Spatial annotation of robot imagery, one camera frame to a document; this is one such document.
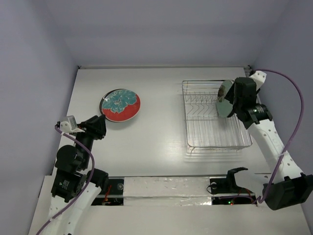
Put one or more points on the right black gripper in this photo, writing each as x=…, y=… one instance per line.
x=236, y=97

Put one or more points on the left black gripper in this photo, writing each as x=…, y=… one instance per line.
x=96, y=125

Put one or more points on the mint green flower plate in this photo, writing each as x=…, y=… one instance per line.
x=224, y=107

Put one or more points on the red teal flower plate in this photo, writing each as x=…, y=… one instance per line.
x=120, y=105

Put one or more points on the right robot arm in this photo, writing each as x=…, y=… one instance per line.
x=288, y=184

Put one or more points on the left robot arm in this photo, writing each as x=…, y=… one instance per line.
x=77, y=182

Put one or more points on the white foam strip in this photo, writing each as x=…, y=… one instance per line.
x=166, y=191

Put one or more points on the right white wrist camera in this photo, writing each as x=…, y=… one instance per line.
x=259, y=78

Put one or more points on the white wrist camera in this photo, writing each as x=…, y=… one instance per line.
x=69, y=125
x=259, y=78

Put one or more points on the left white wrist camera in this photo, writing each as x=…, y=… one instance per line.
x=69, y=125

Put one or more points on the metal wire dish rack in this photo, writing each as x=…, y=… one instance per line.
x=206, y=131

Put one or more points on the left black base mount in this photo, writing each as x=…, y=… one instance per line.
x=113, y=196

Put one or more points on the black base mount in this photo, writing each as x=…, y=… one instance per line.
x=225, y=190
x=113, y=196

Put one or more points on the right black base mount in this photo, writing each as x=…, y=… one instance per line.
x=225, y=190

